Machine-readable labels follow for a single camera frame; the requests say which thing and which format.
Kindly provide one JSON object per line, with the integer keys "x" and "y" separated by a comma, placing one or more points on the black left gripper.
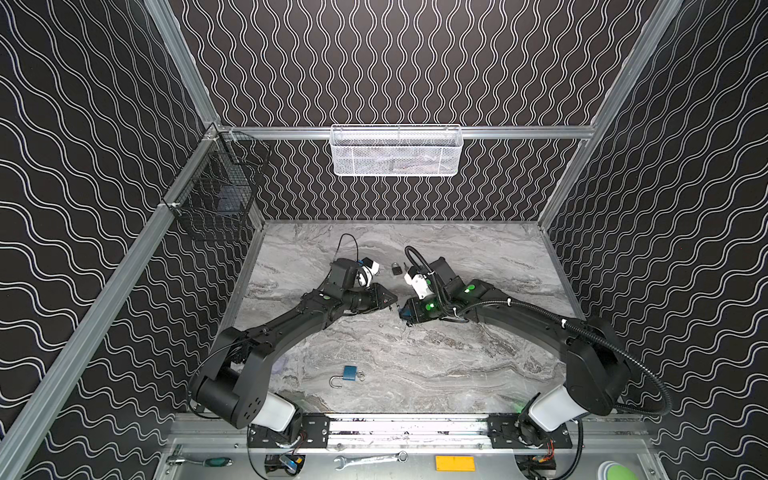
{"x": 372, "y": 297}

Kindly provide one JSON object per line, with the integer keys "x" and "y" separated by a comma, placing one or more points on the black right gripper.
{"x": 411, "y": 308}

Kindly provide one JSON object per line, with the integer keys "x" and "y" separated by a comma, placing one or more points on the blue padlock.
{"x": 350, "y": 373}

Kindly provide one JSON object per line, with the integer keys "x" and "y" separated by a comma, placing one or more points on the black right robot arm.
{"x": 595, "y": 371}

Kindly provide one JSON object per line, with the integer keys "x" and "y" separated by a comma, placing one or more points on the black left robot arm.
{"x": 233, "y": 382}

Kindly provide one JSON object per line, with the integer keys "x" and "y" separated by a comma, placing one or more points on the silver open-end wrench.
{"x": 343, "y": 462}

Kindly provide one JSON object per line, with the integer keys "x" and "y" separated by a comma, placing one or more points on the yellow label plate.
{"x": 455, "y": 464}

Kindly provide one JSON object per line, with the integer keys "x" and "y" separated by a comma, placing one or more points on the green round button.
{"x": 611, "y": 470}

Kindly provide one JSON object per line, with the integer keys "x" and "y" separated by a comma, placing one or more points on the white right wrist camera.
{"x": 419, "y": 282}

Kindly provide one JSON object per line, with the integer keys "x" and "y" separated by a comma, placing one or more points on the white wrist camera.
{"x": 367, "y": 270}
{"x": 419, "y": 282}

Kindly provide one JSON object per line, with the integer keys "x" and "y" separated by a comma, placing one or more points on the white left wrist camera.
{"x": 367, "y": 270}

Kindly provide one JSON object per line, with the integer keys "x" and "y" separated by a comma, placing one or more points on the white wire mesh basket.
{"x": 389, "y": 150}

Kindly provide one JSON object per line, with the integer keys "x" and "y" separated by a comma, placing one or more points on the black wire mesh basket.
{"x": 217, "y": 205}

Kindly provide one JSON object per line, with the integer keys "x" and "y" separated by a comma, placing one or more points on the green handled screwdriver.
{"x": 212, "y": 462}

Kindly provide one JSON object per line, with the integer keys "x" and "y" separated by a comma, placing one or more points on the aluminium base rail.
{"x": 364, "y": 433}

